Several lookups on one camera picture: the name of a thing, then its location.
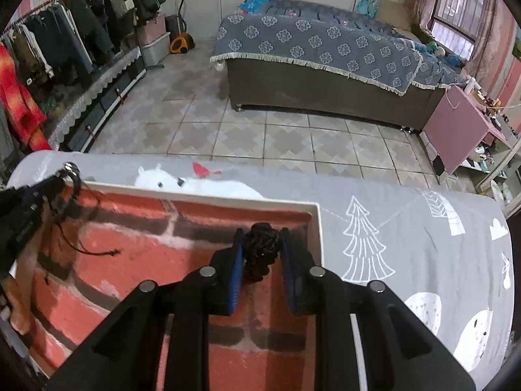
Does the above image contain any orange fabric bow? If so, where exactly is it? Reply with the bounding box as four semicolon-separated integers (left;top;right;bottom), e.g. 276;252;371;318
1;274;31;335

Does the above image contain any red brick-pattern jewelry tray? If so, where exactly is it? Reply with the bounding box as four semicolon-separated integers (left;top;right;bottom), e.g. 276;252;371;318
16;184;321;390

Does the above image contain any grey polar bear tablecloth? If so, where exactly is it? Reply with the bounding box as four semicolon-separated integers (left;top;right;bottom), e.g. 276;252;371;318
9;152;515;389

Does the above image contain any clothes rack with garments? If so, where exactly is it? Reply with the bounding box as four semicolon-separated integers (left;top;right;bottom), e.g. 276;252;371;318
1;0;166;152

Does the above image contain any garment steamer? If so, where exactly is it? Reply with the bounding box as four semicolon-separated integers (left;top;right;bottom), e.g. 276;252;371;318
169;0;195;55

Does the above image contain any pink bedside cabinet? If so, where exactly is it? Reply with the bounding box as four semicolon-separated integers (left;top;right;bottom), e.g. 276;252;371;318
419;87;511;180

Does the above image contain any bed with blue cover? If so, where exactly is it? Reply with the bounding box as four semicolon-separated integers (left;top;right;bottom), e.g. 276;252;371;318
210;0;464;130

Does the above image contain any window with pink curtains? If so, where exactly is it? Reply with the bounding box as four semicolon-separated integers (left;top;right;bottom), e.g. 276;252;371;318
405;0;515;80

